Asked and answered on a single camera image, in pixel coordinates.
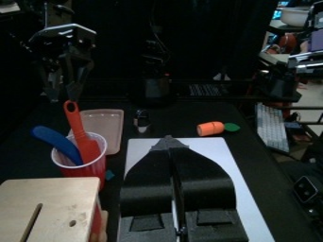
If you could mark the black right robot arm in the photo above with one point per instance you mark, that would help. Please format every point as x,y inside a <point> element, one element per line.
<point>56,12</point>

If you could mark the orange toy carrot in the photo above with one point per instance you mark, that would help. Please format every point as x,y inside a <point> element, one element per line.
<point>212,128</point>

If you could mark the red plastic cup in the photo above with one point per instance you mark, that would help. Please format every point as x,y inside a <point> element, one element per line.
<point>89,170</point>

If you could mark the small black square device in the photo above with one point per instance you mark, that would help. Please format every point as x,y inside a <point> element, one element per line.
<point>307,188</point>

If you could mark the white bowl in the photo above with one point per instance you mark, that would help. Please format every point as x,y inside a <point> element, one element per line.
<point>293,15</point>

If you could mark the red wooden drawer box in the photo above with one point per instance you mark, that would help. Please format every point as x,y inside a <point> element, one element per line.
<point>50,208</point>

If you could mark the blue plastic utensil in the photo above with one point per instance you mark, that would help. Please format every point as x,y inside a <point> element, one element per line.
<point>56,143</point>

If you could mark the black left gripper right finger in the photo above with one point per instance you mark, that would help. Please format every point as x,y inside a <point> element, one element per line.
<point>205,186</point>

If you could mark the small black table camera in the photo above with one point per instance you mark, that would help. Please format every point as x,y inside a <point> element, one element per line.
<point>143,121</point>

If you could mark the black box device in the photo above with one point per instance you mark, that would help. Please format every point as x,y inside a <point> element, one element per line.
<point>157,86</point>

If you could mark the small teal object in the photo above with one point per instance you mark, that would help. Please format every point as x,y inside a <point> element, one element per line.
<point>109,175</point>

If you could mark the black vented panel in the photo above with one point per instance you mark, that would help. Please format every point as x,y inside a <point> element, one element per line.
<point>205,89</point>

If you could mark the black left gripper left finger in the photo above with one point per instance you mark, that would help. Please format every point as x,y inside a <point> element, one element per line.
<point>147,182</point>

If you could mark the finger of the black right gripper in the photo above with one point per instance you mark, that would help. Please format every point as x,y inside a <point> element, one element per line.
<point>52,82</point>
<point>77,80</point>

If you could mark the white computer keyboard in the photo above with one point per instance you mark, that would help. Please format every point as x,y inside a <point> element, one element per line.
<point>271,127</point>

